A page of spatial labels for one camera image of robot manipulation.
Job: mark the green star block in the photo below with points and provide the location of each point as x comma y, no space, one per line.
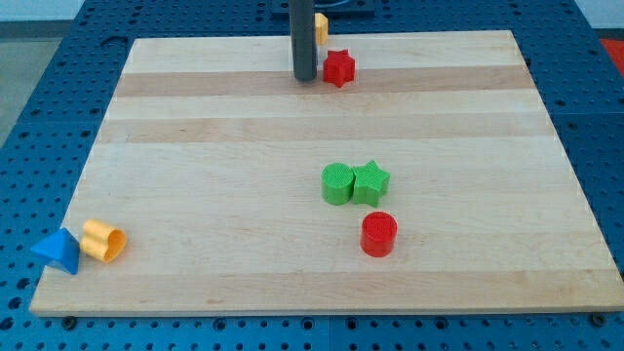
371,183

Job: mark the green cylinder block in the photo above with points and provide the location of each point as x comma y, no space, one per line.
337,183

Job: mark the red star block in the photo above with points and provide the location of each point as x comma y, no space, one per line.
339,68

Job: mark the red cylinder block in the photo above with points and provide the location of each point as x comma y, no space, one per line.
378,234

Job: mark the blue triangle block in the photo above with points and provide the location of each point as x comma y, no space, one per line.
59,250

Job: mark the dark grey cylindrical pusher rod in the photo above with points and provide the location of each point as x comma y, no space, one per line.
303,39

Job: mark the yellow block behind rod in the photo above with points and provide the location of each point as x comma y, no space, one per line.
321,29

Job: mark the yellow heart block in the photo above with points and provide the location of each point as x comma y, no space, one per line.
102,241

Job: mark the wooden board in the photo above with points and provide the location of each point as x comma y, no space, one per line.
210,155

